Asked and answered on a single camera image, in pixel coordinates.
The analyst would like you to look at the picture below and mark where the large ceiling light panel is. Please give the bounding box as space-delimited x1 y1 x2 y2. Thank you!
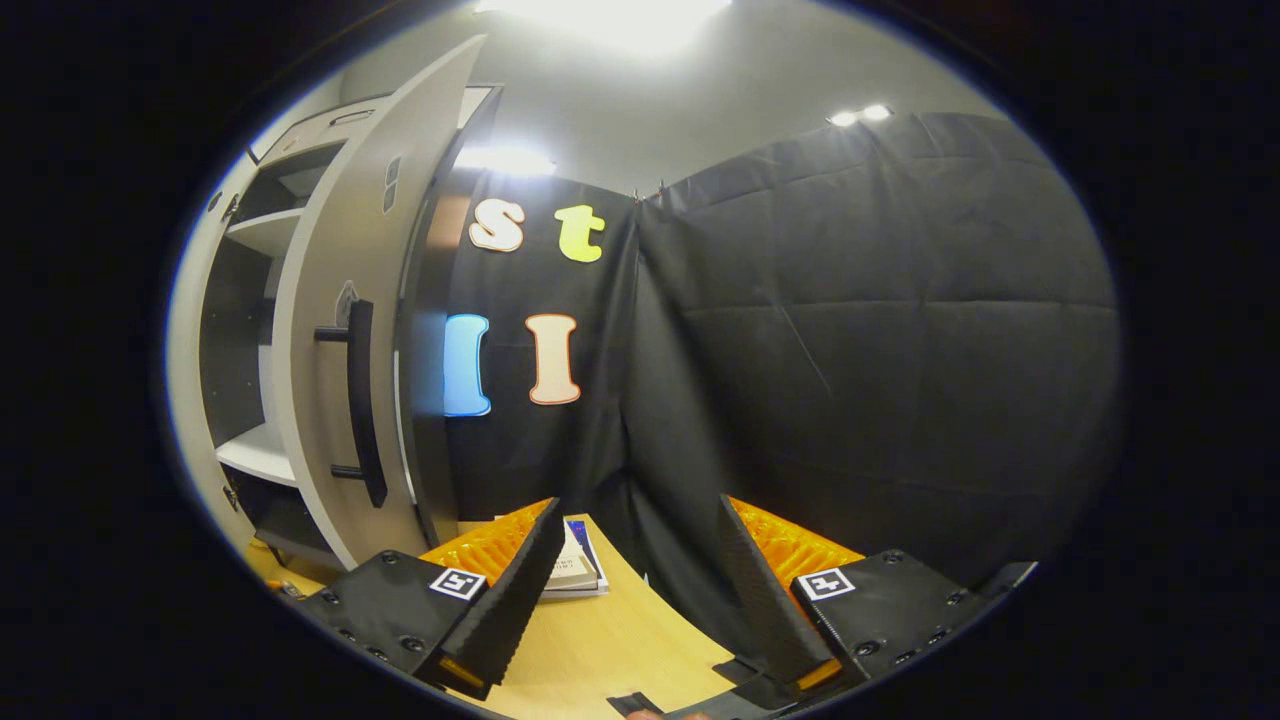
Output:
474 0 733 58

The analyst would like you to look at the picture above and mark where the black backdrop cloth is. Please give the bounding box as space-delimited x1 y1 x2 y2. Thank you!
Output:
430 112 1121 651

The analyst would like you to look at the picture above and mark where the grey cabinet drawer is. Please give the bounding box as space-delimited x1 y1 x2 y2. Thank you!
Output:
250 95 393 163

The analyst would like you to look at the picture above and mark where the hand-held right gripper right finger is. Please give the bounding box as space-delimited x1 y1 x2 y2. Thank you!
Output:
716 494 1004 698

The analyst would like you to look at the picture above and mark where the grey and black cabinet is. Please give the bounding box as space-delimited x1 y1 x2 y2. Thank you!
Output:
168 83 506 573

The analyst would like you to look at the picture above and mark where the ceiling light behind cabinet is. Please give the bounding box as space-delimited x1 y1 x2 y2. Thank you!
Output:
454 147 558 179

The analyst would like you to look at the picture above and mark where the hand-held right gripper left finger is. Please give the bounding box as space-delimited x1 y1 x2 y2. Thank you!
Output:
298 497 566 701

